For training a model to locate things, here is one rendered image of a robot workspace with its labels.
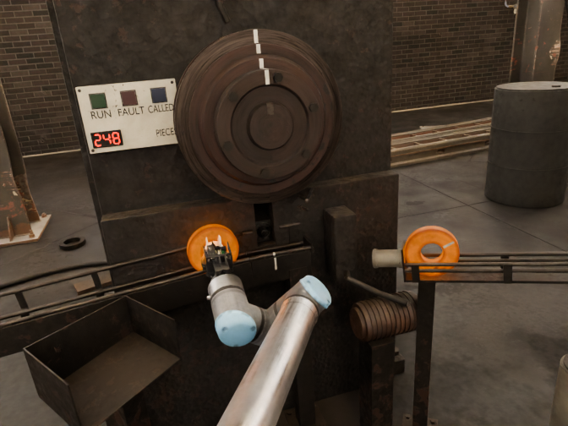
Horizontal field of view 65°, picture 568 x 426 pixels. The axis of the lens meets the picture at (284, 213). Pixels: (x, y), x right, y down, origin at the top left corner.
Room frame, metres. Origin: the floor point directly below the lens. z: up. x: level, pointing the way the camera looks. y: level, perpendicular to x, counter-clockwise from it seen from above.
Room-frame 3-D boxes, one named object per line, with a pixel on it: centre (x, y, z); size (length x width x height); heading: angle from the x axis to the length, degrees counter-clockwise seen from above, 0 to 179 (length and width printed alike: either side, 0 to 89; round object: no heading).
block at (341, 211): (1.34, -0.18, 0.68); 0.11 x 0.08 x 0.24; 15
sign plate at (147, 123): (1.28, 0.40, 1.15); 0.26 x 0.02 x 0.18; 105
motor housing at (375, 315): (1.22, -0.31, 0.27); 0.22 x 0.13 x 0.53; 105
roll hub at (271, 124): (1.17, 0.02, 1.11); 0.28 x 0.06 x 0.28; 105
